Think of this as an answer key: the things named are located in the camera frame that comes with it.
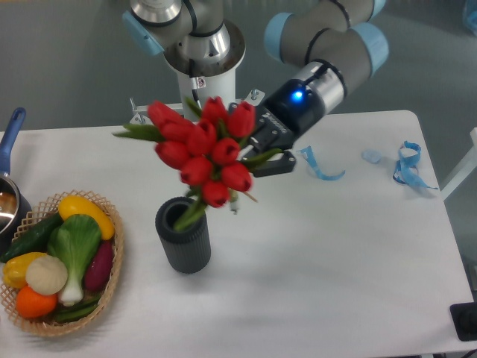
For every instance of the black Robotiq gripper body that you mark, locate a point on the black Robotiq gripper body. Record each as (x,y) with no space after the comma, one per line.
(286,115)

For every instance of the red tulip bouquet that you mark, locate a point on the red tulip bouquet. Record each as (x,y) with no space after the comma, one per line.
(205,153)

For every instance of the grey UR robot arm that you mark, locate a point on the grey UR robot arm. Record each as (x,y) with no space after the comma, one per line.
(334,45)

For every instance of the dark grey ribbed vase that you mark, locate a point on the dark grey ribbed vase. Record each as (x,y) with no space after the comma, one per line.
(188,251)

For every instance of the blue ribbon strip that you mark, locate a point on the blue ribbon strip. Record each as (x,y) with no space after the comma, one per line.
(309,156)

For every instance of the blue ribbon right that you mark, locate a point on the blue ribbon right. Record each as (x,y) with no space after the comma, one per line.
(405,170)

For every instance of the yellow squash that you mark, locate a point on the yellow squash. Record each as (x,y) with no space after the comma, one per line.
(78,205)

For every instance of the green bok choy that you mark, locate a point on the green bok choy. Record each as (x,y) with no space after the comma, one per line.
(74,243)

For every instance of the purple sweet potato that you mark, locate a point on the purple sweet potato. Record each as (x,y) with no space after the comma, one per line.
(98,272)

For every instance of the woven wicker basket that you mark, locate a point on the woven wicker basket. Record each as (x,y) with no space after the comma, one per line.
(46,327)

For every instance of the black device at edge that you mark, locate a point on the black device at edge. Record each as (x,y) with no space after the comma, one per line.
(464,320)

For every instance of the dark green cucumber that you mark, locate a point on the dark green cucumber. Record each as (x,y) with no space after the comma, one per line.
(35,239)

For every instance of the cream white garlic bun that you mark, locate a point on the cream white garlic bun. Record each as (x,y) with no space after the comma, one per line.
(46,275)

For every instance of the green bean pods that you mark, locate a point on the green bean pods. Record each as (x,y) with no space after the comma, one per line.
(76,312)

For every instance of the yellow bell pepper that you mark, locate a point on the yellow bell pepper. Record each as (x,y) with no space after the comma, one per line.
(14,270)

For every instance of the orange fruit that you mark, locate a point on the orange fruit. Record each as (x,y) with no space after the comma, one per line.
(30,304)

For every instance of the white frame at right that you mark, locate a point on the white frame at right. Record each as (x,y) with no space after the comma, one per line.
(461,171)

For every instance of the blue handled saucepan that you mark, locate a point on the blue handled saucepan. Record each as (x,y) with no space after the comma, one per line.
(14,206)

